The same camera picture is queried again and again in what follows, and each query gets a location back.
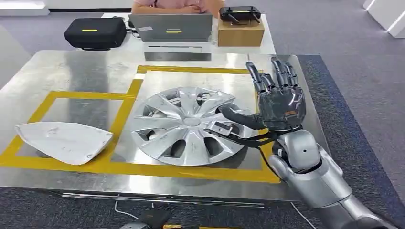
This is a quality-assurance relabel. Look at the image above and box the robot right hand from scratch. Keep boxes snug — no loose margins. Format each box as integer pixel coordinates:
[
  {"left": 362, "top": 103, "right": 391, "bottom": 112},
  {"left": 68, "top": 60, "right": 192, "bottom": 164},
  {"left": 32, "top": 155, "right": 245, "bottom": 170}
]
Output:
[{"left": 218, "top": 57, "right": 307, "bottom": 132}]

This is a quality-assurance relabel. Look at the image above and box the silver wheel hubcap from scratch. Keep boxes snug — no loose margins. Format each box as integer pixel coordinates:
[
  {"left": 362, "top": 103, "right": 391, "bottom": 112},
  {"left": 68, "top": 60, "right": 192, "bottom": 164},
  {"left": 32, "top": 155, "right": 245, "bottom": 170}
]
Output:
[{"left": 130, "top": 87, "right": 258, "bottom": 167}]

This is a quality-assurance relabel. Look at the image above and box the white table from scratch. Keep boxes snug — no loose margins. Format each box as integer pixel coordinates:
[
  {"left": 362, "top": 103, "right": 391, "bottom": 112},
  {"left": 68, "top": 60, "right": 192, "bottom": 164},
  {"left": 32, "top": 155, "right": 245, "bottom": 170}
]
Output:
[{"left": 101, "top": 12, "right": 277, "bottom": 55}]

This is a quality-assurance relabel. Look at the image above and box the brown cardboard box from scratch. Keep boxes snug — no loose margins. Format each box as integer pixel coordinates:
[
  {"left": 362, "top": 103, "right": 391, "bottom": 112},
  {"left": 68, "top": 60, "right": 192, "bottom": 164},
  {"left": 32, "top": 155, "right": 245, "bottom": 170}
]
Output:
[{"left": 217, "top": 19, "right": 265, "bottom": 47}]

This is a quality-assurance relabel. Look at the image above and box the black handheld controller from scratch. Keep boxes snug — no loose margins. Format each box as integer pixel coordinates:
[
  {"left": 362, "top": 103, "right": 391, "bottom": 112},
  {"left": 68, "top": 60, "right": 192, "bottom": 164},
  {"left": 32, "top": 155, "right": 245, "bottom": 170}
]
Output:
[{"left": 219, "top": 6, "right": 262, "bottom": 24}]

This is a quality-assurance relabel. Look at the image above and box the grey laptop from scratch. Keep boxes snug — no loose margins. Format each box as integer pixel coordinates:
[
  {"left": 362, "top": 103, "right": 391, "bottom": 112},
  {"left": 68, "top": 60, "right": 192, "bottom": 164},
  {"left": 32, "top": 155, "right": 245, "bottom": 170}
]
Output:
[{"left": 128, "top": 13, "right": 213, "bottom": 43}]

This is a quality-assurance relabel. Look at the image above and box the person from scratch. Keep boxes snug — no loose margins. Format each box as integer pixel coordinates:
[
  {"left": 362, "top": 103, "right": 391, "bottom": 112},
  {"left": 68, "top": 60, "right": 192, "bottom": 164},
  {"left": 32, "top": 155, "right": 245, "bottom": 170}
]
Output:
[{"left": 131, "top": 0, "right": 226, "bottom": 18}]

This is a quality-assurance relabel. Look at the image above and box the black zip case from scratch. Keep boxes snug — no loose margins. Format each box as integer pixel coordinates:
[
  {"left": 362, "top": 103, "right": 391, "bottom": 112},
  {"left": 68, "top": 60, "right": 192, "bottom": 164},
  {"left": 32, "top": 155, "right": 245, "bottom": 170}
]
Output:
[{"left": 64, "top": 17, "right": 127, "bottom": 51}]

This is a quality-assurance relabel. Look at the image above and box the steel workbench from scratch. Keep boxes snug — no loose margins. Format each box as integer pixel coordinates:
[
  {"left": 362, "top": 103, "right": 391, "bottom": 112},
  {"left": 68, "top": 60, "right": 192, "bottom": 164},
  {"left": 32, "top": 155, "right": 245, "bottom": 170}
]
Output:
[{"left": 0, "top": 50, "right": 331, "bottom": 208}]

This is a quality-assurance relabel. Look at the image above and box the white car mirror shell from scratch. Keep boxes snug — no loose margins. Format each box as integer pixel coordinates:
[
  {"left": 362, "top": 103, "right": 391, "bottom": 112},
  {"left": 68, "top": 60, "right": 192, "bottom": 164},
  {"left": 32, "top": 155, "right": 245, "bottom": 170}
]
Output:
[{"left": 15, "top": 121, "right": 114, "bottom": 166}]

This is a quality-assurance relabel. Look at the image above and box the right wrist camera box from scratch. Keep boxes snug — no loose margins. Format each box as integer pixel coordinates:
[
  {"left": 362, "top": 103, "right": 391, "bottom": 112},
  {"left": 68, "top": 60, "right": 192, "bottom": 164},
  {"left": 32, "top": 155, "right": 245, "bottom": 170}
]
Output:
[{"left": 205, "top": 121, "right": 241, "bottom": 138}]

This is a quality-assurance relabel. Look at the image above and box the white thin cable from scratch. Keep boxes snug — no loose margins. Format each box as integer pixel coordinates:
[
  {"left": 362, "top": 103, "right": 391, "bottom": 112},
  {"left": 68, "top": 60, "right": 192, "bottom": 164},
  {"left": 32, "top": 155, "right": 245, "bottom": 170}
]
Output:
[
  {"left": 114, "top": 200, "right": 140, "bottom": 220},
  {"left": 290, "top": 202, "right": 317, "bottom": 229}
]

